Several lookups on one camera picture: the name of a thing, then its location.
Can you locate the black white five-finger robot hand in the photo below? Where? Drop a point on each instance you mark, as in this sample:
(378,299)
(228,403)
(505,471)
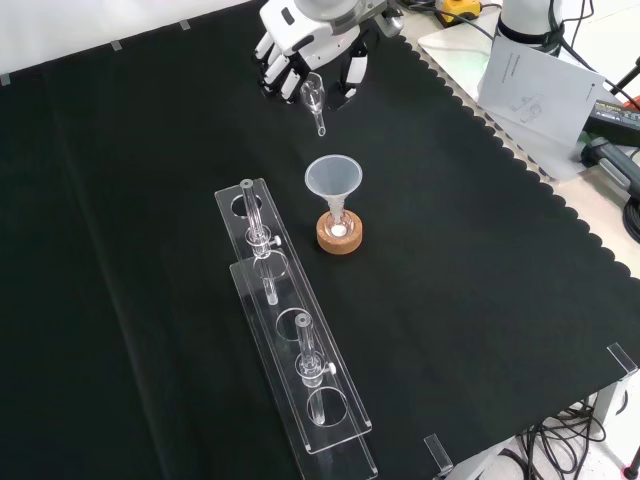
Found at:
(300,40)

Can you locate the clear glass weighing funnel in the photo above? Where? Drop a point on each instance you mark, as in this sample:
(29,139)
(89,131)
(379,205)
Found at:
(313,95)

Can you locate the translucent plastic funnel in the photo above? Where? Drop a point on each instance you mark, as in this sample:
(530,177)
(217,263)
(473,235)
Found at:
(333,175)

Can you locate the clear acrylic funnel stand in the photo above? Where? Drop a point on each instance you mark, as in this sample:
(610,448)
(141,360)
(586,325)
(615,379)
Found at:
(300,320)

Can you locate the grey tape piece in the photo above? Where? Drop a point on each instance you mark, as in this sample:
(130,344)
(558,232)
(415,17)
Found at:
(116,45)
(184,24)
(5,80)

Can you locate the pale board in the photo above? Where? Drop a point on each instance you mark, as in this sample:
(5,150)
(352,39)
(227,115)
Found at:
(450,50)

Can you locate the yellow stop button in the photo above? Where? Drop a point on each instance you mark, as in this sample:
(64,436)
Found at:
(457,9)

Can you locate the clear round-bottom flask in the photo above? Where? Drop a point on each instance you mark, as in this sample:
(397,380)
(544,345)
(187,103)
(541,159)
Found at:
(339,225)

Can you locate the white paper booklet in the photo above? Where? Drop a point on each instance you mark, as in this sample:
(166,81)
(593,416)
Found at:
(540,90)

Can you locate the black cloth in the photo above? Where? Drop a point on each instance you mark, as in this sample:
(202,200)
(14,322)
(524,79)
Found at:
(150,250)

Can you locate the black power adapter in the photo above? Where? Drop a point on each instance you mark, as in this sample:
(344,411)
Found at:
(615,117)

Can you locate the black tripod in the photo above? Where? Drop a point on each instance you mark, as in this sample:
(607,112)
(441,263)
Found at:
(627,77)

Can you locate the black power plug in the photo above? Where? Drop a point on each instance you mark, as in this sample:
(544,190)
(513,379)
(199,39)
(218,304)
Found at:
(612,160)

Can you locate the clear acrylic edge clip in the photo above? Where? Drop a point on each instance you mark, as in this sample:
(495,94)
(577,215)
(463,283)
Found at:
(439,455)
(622,357)

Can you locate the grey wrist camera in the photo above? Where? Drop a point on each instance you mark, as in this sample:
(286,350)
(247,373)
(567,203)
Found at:
(391,25)

